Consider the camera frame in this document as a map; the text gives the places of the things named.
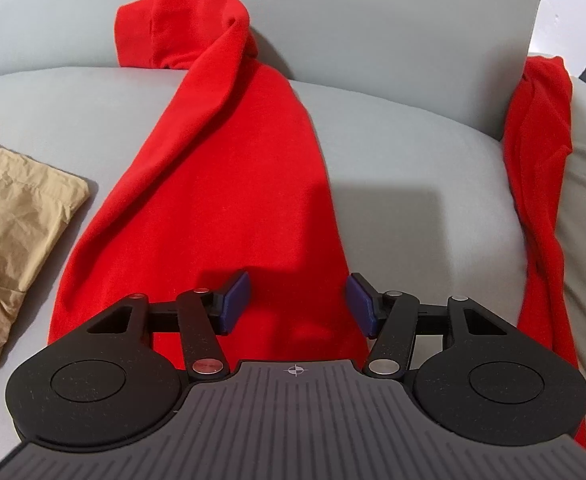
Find tan pants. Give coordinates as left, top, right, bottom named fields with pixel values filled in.
left=0, top=142, right=90, bottom=397

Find red pants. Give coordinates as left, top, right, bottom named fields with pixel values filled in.
left=47, top=0, right=586, bottom=453

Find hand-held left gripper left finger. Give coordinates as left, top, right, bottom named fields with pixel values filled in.
left=87, top=270, right=252, bottom=380

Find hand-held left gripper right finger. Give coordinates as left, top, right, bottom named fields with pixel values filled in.
left=345, top=272, right=512, bottom=380

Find grey sofa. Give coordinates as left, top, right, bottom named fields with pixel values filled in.
left=0, top=0, right=586, bottom=480

